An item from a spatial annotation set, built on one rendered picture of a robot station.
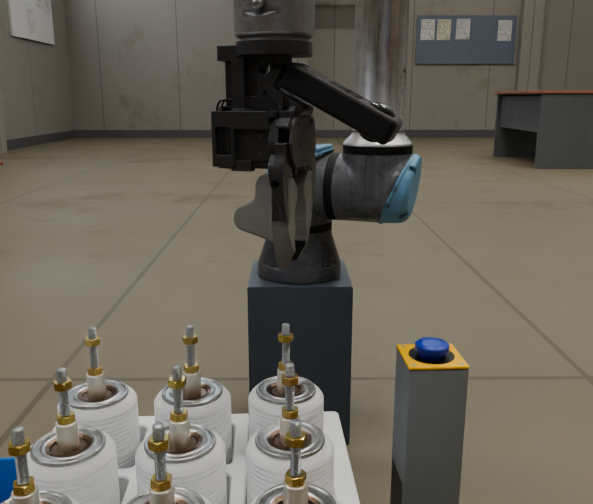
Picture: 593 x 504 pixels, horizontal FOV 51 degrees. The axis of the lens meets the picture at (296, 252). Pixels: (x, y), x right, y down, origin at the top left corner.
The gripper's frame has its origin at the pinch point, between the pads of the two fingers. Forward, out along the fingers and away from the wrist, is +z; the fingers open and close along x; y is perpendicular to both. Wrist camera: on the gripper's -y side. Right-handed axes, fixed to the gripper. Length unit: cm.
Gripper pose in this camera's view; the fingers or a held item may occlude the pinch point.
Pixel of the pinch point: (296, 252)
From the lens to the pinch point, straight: 62.0
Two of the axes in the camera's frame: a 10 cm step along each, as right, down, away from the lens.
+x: -3.3, 2.3, -9.2
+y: -9.5, -0.8, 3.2
